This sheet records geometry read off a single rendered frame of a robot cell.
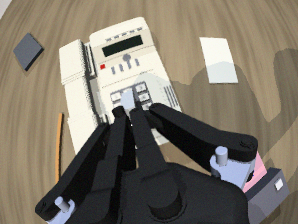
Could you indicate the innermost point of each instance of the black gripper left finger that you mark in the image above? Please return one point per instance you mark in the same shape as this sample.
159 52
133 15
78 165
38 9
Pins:
102 201

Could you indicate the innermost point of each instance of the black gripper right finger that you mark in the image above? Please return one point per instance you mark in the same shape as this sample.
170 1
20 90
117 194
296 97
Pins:
231 156

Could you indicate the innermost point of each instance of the white sheet of paper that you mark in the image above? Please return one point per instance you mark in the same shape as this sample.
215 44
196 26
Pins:
218 60

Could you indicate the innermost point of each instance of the white desk phone body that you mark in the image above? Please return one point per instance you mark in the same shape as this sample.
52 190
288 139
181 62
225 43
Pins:
125 58

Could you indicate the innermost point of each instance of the white telephone handset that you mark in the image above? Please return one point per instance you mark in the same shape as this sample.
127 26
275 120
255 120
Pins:
75 74

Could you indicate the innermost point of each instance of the pink sticky note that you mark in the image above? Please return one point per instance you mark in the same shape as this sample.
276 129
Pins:
259 172

